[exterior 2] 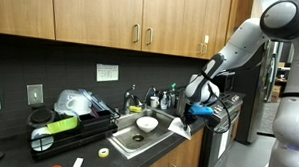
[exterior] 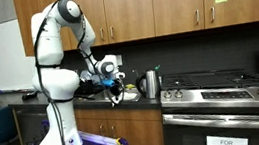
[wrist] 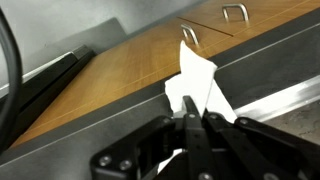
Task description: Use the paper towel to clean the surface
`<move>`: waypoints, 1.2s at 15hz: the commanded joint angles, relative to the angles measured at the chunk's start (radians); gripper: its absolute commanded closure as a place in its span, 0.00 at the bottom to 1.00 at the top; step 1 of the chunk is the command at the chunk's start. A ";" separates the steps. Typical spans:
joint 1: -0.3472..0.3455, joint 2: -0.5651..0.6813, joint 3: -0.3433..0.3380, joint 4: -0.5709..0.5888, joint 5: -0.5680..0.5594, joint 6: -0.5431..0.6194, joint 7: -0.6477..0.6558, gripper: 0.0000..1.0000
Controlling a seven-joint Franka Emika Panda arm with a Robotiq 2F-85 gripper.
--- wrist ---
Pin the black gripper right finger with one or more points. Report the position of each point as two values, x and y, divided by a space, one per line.
260 150

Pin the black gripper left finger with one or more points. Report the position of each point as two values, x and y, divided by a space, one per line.
193 146

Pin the white paper towel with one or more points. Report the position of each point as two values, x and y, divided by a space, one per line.
193 80

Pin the stainless steel sink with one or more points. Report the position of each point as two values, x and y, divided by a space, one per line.
283 100

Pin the wide wooden base cabinet door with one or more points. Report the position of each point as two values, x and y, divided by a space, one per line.
126 70

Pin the narrow wooden base cabinet door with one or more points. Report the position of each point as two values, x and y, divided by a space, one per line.
283 15

